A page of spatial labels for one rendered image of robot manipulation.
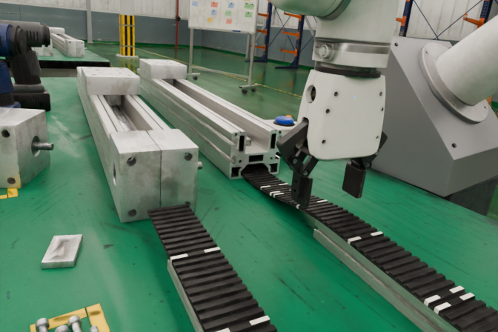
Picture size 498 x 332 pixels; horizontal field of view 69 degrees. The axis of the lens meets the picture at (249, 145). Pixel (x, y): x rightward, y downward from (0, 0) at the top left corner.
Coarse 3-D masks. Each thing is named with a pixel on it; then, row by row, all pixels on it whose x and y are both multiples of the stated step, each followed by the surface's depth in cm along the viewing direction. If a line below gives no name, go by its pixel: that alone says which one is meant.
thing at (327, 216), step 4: (328, 212) 47; (332, 212) 47; (336, 212) 47; (340, 212) 47; (344, 212) 47; (316, 216) 45; (320, 216) 46; (324, 216) 46; (328, 216) 45; (332, 216) 45; (336, 216) 46; (340, 216) 46; (344, 216) 46; (348, 216) 46; (320, 220) 45; (324, 220) 45; (328, 220) 45; (324, 224) 44
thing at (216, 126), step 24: (144, 96) 120; (168, 96) 97; (192, 96) 99; (216, 96) 89; (168, 120) 95; (192, 120) 78; (216, 120) 67; (240, 120) 74; (264, 120) 70; (216, 144) 66; (240, 144) 63; (264, 144) 66; (240, 168) 63
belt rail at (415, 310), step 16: (320, 224) 46; (320, 240) 46; (336, 240) 43; (336, 256) 43; (352, 256) 42; (368, 272) 40; (384, 288) 37; (400, 288) 35; (400, 304) 35; (416, 304) 34; (416, 320) 34; (432, 320) 33
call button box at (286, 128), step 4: (268, 120) 81; (272, 120) 81; (276, 124) 78; (280, 124) 77; (284, 124) 77; (288, 124) 77; (292, 124) 78; (284, 128) 75; (288, 128) 75; (292, 128) 76; (284, 132) 75; (296, 148) 78; (276, 152) 76; (296, 152) 78
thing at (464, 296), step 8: (456, 288) 34; (432, 296) 33; (440, 296) 33; (448, 296) 33; (456, 296) 33; (464, 296) 33; (472, 296) 33; (432, 304) 32; (440, 304) 32; (448, 304) 32; (456, 304) 32; (464, 304) 33; (440, 312) 31
